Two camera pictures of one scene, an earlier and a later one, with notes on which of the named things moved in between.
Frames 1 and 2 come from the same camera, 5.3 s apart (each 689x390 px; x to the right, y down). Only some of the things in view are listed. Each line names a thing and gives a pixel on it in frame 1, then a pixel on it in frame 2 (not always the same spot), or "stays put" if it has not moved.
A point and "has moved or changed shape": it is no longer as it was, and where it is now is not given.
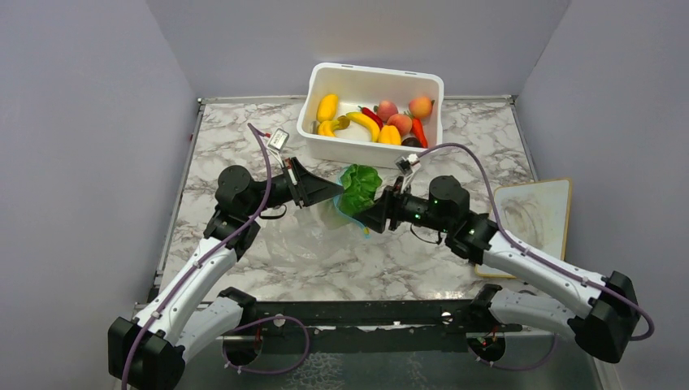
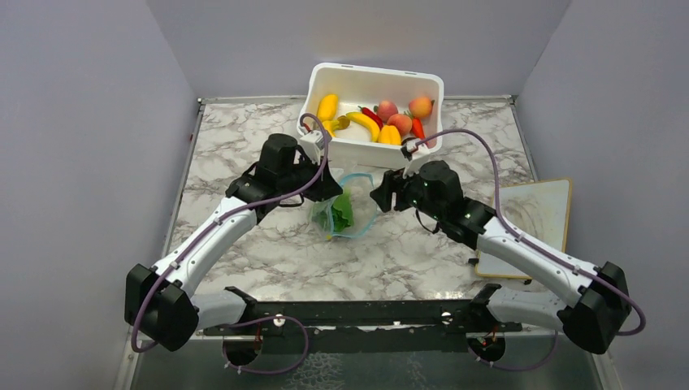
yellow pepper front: x=389 y=135 stays put
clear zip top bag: x=310 y=236 has moved or changed shape
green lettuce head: x=360 y=184 -> x=336 y=214
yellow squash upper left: x=327 y=108 stays put
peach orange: x=421 y=107 stays put
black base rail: x=397 y=326 stays put
